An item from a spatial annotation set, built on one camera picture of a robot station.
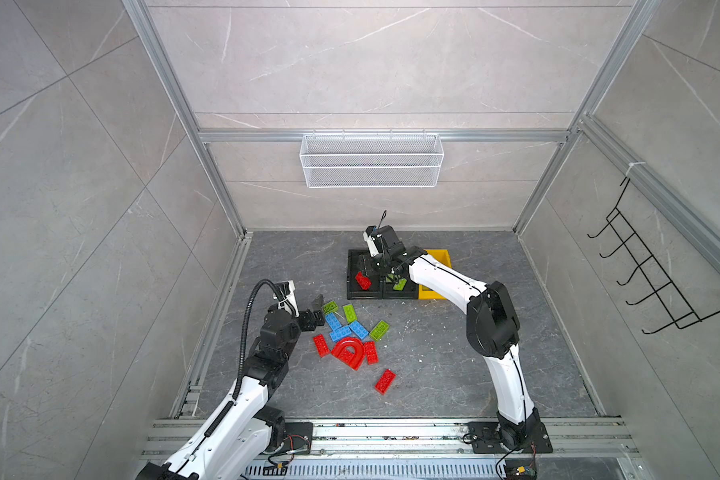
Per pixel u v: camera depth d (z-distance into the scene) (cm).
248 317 55
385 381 82
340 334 90
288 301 67
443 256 104
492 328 55
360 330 90
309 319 72
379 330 92
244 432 59
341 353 86
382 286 96
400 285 102
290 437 73
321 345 88
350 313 96
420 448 73
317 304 72
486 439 73
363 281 101
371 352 86
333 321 93
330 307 95
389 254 74
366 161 100
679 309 59
